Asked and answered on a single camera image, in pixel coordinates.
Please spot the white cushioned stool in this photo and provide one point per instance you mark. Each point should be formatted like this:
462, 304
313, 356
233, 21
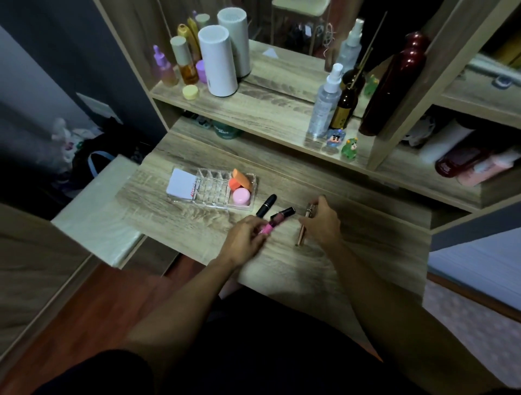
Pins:
95, 215

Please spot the rose gold cosmetic tube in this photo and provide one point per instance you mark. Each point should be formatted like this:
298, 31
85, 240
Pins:
302, 238

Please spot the brown reed diffuser bottle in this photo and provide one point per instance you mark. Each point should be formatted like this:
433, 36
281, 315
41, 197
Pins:
344, 108

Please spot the person's right forearm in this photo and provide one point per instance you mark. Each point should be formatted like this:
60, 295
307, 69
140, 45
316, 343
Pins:
390, 309

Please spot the pink bottle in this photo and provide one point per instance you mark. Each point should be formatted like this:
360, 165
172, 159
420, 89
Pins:
488, 169

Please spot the yellow bottle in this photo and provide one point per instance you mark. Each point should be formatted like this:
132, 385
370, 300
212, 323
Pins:
188, 34

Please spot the clear acrylic cosmetic organizer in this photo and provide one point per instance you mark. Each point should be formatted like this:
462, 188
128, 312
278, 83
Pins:
213, 189

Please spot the green cartoon figurine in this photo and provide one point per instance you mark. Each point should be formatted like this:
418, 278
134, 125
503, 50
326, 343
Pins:
349, 149

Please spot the white lotion bottle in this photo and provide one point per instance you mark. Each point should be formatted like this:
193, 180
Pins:
445, 142

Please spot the pale yellow round jar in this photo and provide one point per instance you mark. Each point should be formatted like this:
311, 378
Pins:
190, 92

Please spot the pink lip gloss black cap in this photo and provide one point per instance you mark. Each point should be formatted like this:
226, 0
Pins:
281, 215

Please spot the clear spray bottle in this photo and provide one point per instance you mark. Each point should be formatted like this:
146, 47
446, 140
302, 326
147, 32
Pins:
323, 105

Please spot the dark red glossy bottle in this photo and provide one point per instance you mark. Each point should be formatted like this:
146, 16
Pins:
390, 89

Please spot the light blue bed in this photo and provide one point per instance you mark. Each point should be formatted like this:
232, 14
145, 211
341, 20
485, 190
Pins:
480, 260

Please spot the orange makeup sponge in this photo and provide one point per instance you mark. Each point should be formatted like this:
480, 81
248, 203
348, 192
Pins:
240, 179

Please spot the dark maroon bottle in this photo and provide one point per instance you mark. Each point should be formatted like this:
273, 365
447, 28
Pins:
458, 162

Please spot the pink round jar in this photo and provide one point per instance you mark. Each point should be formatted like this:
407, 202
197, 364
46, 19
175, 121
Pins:
241, 197

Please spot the white cylinder device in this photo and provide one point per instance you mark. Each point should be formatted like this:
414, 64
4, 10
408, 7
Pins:
217, 61

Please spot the person's left forearm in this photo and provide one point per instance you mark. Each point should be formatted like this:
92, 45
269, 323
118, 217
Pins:
179, 309

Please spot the purple dropper bottle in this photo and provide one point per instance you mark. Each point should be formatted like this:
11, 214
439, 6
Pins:
166, 69

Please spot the person's left fingers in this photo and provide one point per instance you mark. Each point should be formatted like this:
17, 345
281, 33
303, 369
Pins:
255, 228

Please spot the wooden wardrobe door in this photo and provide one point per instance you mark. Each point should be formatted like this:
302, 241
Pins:
36, 268

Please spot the small purple jar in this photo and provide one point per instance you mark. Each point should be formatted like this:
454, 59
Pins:
202, 71

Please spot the person's right hand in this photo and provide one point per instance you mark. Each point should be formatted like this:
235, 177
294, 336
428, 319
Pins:
327, 230

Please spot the person's right thumb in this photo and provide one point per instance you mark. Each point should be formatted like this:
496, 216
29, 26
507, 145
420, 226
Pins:
307, 223

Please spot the white crumpled object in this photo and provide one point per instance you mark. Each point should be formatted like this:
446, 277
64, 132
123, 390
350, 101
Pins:
417, 131

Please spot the amber bottle beige cap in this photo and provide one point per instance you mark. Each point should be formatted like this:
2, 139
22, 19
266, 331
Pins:
185, 65

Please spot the white paper pad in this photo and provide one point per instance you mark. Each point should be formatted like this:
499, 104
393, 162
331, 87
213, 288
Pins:
181, 184

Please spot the teal round jar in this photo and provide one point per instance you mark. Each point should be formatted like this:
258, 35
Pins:
226, 131

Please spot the wooden vanity desk with shelves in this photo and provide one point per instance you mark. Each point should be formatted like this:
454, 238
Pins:
366, 252

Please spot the white plush toy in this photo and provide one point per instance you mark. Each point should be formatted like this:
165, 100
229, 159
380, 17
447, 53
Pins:
67, 136

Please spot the small white blue object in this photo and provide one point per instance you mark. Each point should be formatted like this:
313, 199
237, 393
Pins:
502, 82

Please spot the person's left hand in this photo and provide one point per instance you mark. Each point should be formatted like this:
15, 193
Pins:
240, 244

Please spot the patterned floor rug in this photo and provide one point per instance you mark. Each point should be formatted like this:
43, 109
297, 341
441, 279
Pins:
476, 333

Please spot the person's black shorts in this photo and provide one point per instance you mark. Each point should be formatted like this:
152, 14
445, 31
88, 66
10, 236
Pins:
264, 350

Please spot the black lipstick tube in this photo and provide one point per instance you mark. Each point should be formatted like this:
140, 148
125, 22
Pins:
266, 205

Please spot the blue cartoon figurine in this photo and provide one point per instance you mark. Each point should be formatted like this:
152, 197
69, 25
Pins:
335, 140

